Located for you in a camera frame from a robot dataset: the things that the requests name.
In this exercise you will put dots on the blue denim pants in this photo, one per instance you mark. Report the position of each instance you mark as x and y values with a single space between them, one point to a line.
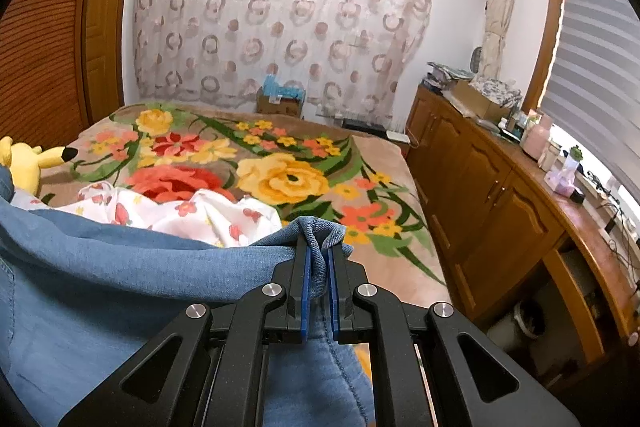
100 287

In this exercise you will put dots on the cardboard box with blue packets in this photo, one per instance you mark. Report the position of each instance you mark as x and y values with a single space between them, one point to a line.
280 107

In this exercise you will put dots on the pink jar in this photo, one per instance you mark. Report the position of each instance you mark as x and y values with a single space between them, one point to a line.
536 139

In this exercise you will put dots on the open cardboard box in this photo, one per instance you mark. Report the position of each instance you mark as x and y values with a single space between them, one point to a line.
475 104

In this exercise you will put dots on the wooden slatted wardrobe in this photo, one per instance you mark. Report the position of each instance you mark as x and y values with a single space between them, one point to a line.
45 57

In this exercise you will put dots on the small potted plant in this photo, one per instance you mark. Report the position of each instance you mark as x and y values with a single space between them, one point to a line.
576 157

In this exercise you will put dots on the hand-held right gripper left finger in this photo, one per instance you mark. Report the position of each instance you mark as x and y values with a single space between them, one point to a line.
305 292

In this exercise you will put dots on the white strawberry print sheet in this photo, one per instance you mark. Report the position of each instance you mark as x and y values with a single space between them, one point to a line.
200 217

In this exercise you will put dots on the floral blanket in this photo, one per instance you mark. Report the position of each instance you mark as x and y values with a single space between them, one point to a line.
300 177

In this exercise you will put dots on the grey striped window blind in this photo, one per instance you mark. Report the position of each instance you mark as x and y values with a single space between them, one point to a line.
600 57

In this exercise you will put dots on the yellow plush toy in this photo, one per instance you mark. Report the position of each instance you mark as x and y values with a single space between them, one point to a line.
25 159

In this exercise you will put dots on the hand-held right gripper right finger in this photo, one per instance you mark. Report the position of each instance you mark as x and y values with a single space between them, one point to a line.
332 297

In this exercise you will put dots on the wooden window frame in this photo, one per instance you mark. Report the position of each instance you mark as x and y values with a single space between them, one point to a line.
547 32

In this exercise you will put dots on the wooden sideboard cabinet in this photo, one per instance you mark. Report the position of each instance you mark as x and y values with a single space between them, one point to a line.
480 187

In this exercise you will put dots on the black low heater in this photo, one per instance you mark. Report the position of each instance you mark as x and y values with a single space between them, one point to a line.
365 124

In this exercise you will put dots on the patterned folded cloth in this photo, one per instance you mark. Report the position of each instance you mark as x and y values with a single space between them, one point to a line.
497 88

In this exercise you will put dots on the white bucket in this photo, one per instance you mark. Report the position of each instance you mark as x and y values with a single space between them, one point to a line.
517 324

